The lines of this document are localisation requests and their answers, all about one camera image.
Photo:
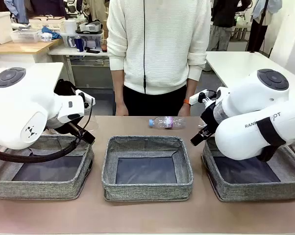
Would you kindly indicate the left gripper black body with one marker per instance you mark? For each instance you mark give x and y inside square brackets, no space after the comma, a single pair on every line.
[74,128]

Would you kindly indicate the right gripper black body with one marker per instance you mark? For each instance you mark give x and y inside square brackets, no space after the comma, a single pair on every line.
[209,118]

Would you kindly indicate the clear plastic water bottle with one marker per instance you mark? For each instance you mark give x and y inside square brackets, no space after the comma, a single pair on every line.
[167,122]

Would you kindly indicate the person's left forearm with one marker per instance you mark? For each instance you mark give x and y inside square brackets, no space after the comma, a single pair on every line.
[191,90]

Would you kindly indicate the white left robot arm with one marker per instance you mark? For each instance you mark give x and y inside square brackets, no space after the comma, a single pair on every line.
[20,110]

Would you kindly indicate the person's right forearm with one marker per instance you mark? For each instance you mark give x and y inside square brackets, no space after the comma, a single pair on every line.
[118,88]

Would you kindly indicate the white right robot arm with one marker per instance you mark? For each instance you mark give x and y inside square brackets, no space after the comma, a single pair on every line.
[235,142]

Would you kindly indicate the person's left hand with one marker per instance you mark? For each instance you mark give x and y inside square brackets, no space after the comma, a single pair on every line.
[183,110]

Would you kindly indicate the person's right hand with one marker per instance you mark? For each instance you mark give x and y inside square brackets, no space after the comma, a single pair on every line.
[121,110]

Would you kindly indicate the orange wristwatch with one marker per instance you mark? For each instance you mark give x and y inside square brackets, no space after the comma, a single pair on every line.
[186,101]

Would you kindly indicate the black backpack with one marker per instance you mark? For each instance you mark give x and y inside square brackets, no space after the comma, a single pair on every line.
[64,88]

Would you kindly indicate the black trousers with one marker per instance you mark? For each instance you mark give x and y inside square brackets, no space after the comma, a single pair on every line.
[152,105]

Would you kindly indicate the grey fabric basket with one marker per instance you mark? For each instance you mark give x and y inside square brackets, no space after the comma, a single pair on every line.
[248,191]
[147,189]
[52,188]

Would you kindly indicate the white desk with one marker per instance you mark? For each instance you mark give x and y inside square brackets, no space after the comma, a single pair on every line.
[69,52]

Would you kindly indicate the small black device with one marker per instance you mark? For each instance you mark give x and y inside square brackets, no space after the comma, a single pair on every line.
[92,51]

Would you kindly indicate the white knit sweater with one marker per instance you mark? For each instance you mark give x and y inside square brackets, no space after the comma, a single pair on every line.
[162,49]

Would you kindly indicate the blue bottle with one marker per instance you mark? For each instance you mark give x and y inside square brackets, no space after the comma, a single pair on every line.
[79,44]

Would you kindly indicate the clear storage bin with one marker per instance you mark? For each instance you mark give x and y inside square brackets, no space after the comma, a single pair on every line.
[93,39]

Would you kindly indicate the wooden table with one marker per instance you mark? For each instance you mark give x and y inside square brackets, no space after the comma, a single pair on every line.
[20,47]

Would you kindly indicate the bystander in dark jacket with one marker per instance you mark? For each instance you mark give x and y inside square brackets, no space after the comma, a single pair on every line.
[223,22]

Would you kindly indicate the blue cloth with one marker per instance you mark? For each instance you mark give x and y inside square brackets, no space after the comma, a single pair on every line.
[52,33]

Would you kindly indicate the white paper roll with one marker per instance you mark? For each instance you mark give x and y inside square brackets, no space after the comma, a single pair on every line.
[69,26]

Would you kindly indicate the bystander in light-blue shirt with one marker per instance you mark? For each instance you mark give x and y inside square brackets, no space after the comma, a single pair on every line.
[260,29]

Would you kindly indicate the black and white headset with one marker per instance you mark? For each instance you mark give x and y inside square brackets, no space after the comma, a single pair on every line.
[91,27]

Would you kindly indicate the cream lattice crate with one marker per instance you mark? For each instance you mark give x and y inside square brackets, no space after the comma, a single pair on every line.
[47,23]

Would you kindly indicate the bystander in blue shirt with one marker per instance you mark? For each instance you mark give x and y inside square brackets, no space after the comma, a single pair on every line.
[16,11]

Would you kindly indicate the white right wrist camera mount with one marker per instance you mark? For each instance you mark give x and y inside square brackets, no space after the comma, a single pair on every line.
[195,98]

